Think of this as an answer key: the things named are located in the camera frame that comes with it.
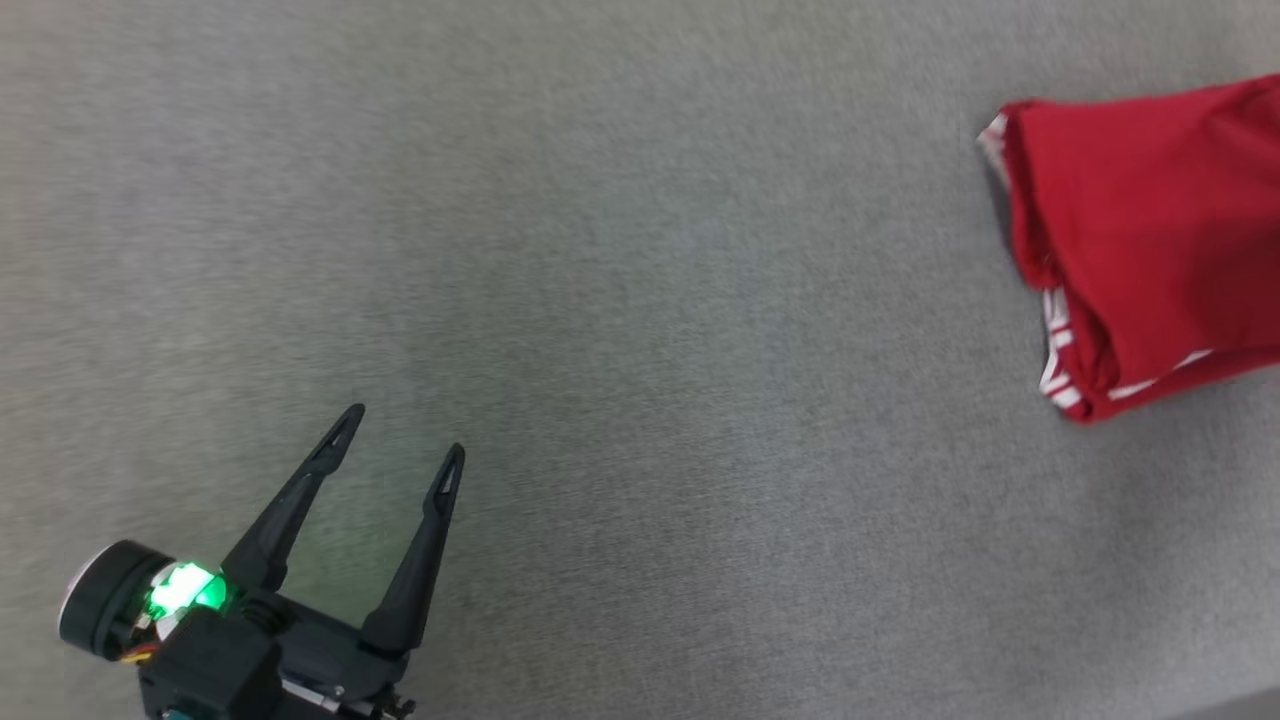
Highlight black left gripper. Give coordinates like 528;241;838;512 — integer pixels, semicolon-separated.
148;403;467;720

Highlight red and white jersey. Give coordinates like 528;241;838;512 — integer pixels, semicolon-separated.
977;73;1280;425

